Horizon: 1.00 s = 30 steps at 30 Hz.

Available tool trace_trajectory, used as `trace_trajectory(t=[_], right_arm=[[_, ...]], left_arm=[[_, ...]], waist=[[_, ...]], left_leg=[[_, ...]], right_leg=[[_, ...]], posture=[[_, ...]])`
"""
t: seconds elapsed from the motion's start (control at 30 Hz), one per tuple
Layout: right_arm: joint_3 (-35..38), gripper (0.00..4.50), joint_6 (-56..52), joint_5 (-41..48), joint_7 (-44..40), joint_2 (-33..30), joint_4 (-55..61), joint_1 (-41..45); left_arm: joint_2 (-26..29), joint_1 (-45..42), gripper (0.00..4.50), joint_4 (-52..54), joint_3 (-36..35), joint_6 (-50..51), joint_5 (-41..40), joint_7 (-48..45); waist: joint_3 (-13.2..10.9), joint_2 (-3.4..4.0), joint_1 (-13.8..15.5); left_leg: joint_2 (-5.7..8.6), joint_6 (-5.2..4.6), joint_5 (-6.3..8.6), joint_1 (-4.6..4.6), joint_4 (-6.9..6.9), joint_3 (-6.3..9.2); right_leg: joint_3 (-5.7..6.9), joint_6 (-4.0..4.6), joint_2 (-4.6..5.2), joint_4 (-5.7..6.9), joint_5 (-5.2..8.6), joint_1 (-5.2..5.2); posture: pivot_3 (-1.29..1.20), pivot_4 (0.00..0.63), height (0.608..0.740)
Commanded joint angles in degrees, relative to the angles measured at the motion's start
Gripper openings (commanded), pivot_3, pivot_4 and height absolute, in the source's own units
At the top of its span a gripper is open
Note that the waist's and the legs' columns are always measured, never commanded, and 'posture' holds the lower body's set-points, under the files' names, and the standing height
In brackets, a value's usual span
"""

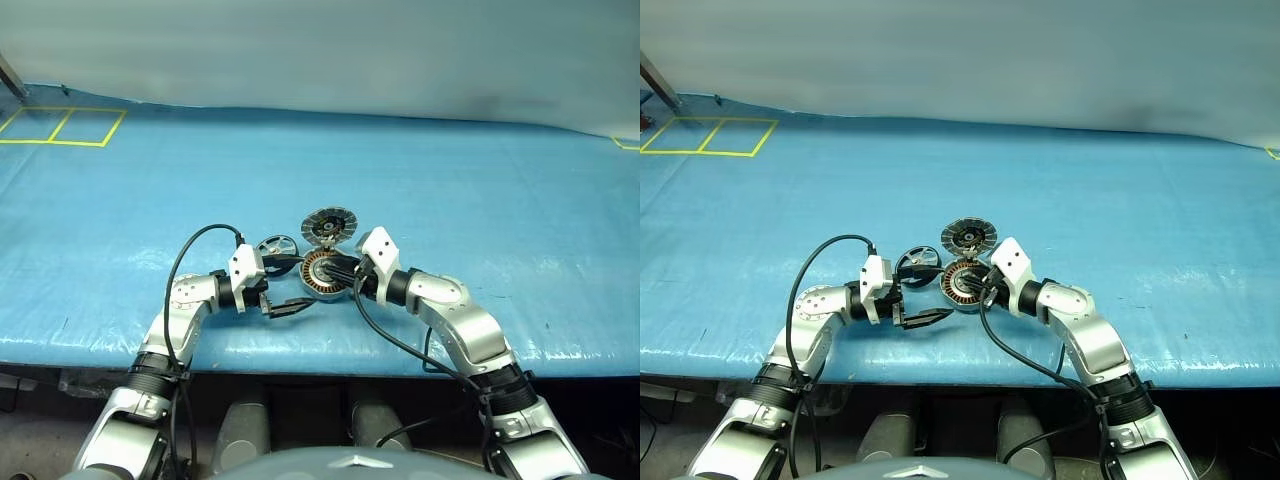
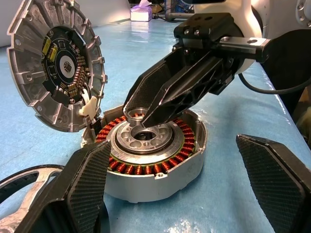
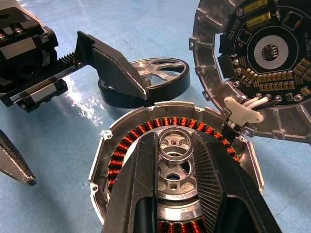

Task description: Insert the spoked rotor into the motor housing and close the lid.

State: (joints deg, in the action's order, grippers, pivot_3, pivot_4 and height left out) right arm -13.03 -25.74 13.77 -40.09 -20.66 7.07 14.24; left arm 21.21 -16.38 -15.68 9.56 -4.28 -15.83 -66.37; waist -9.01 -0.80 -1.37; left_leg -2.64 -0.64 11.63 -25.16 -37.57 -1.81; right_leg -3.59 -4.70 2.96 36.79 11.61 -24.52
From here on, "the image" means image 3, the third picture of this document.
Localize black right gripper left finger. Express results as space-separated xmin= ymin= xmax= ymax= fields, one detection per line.
xmin=101 ymin=132 xmax=158 ymax=233

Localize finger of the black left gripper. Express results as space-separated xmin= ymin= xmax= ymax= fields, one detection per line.
xmin=74 ymin=30 xmax=149 ymax=100
xmin=0 ymin=129 xmax=37 ymax=187

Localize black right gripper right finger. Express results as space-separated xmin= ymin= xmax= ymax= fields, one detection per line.
xmin=193 ymin=132 xmax=282 ymax=233

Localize black spoked rotor ring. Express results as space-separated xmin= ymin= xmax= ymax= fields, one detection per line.
xmin=98 ymin=57 xmax=191 ymax=109

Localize silver motor housing copper windings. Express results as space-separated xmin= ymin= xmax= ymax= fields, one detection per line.
xmin=88 ymin=100 xmax=266 ymax=233

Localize motor rotor disc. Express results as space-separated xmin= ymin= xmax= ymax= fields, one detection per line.
xmin=188 ymin=0 xmax=311 ymax=147

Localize blue table cover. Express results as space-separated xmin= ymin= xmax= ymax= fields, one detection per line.
xmin=0 ymin=0 xmax=311 ymax=233

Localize white plastic wire clamp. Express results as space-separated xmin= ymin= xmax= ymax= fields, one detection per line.
xmin=223 ymin=96 xmax=265 ymax=129

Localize white motor wire bundle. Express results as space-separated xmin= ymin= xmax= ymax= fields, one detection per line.
xmin=227 ymin=94 xmax=273 ymax=129

